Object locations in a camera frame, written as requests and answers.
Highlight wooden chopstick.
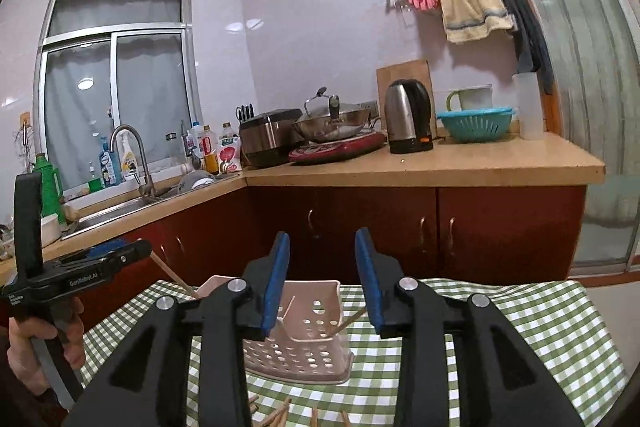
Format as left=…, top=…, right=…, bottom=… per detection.
left=328, top=307, right=367, bottom=337
left=309, top=407, right=319, bottom=427
left=341, top=411, right=352, bottom=427
left=256, top=398, right=291, bottom=427
left=150, top=251, right=200, bottom=299

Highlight red kitchen cabinets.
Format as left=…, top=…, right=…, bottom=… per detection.
left=0, top=184, right=587, bottom=333

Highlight steel kitchen sink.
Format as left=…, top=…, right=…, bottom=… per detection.
left=62, top=171, right=240, bottom=241

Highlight chrome kitchen faucet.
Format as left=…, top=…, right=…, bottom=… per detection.
left=108, top=124, right=156, bottom=197

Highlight person's left hand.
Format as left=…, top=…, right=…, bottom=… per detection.
left=8, top=297, right=86, bottom=395

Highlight pink perforated utensil basket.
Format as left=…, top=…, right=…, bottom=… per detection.
left=193, top=274, right=356, bottom=387

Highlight green thermos jug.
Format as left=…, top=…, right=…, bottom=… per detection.
left=34, top=153, right=66, bottom=225

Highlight small green bottle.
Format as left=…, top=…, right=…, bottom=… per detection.
left=88, top=161, right=104, bottom=193

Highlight red induction cooker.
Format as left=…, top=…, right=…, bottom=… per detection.
left=288, top=131, right=386, bottom=165

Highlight black rice cooker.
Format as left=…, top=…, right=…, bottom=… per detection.
left=240, top=108, right=306, bottom=169

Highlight red label sauce bottle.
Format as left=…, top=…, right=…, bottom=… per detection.
left=200, top=124, right=219, bottom=176

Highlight blue dish soap bottle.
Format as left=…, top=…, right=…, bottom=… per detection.
left=100, top=136, right=120, bottom=187

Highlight steel wok with lid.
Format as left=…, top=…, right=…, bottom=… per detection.
left=293, top=87, right=375, bottom=143

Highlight white spray cleaner bottle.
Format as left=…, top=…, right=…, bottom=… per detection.
left=117, top=131, right=139, bottom=181

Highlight knife block with scissors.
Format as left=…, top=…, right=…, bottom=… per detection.
left=235, top=104, right=255, bottom=124

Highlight stainless electric kettle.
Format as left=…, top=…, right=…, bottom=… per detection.
left=385, top=79, right=433, bottom=154

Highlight teal plastic colander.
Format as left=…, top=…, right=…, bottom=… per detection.
left=436, top=106, right=514, bottom=143

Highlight green checkered tablecloth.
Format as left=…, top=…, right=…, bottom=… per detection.
left=81, top=280, right=628, bottom=426

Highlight wooden cutting board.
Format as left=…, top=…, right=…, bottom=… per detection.
left=376, top=60, right=437, bottom=138

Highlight translucent white plastic cup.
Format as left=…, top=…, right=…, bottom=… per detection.
left=512, top=72, right=544, bottom=141

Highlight aluminium sliding window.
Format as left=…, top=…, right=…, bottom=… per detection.
left=35, top=0, right=201, bottom=192

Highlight dark hanging cloth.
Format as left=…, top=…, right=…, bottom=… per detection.
left=502, top=0, right=554, bottom=95

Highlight beige hanging towel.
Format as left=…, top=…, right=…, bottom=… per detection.
left=440, top=0, right=514, bottom=44

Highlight frosted glass sliding door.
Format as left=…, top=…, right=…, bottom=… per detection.
left=534, top=0, right=639, bottom=275

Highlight white green-handled mug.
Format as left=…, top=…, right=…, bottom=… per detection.
left=446, top=84, right=492, bottom=112

